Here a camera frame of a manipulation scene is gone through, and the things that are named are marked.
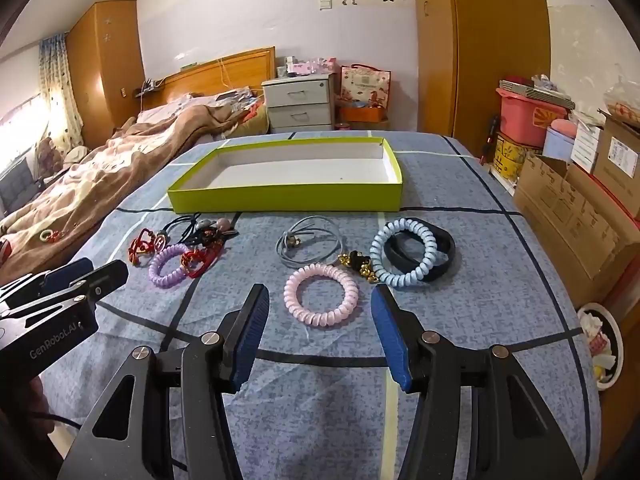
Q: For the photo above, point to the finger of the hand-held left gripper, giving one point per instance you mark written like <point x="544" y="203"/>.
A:
<point x="70" y="270"/>
<point x="110" y="275"/>

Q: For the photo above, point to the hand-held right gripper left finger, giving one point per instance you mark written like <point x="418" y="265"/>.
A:
<point x="247" y="340"/>

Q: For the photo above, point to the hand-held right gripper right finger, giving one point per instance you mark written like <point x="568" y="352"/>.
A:
<point x="392" y="340"/>

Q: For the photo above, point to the green shallow cardboard box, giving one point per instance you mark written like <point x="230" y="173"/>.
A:
<point x="285" y="200"/>

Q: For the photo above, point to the black gold hair clip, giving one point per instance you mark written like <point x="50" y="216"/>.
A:
<point x="357" y="259"/>

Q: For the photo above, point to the blue plaid bedsheet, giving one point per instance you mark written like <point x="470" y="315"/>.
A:
<point x="310" y="410"/>

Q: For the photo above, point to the grey chair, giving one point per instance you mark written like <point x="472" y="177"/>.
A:
<point x="20" y="185"/>

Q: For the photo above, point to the black wristband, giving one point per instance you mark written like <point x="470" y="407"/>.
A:
<point x="447" y="247"/>

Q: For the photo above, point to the brown blanket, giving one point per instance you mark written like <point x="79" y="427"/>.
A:
<point x="125" y="160"/>

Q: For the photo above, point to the brown teddy bear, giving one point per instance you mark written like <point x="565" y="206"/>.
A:
<point x="50" y="152"/>

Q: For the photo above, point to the window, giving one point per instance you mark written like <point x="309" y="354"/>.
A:
<point x="17" y="130"/>

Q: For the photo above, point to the floral curtain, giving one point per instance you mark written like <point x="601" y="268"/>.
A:
<point x="57" y="85"/>

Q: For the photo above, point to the trash bin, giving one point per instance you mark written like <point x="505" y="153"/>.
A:
<point x="600" y="345"/>

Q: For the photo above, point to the wooden wardrobe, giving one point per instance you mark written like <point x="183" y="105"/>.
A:
<point x="110" y="60"/>

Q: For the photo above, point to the yellow box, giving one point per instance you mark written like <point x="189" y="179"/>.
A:
<point x="507" y="157"/>

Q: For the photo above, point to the large cardboard box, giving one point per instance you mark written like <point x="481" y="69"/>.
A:
<point x="565" y="210"/>

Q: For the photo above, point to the red can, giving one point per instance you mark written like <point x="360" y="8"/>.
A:
<point x="343" y="126"/>

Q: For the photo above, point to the red black tool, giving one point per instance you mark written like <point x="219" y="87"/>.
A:
<point x="491" y="137"/>

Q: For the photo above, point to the orange box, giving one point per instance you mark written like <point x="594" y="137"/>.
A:
<point x="365" y="114"/>

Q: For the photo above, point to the white drawer nightstand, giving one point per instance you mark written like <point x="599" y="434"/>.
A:
<point x="300" y="110"/>

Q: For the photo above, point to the wooden headboard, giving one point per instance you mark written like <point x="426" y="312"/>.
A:
<point x="240" y="67"/>

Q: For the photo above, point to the light blue box pink lid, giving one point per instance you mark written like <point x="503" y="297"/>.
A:
<point x="557" y="142"/>

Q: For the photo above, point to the pink plastic bin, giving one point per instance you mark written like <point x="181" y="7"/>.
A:
<point x="520" y="115"/>

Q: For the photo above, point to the red floral gift bag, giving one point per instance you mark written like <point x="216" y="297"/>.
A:
<point x="365" y="82"/>

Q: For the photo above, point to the white box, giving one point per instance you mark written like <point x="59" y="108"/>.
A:
<point x="586" y="147"/>

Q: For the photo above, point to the patterned flat box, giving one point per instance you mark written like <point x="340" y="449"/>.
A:
<point x="537" y="92"/>

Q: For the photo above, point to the small cardboard box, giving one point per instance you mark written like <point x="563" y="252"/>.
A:
<point x="620" y="150"/>

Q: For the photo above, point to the wooden door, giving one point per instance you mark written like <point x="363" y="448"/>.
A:
<point x="500" y="35"/>

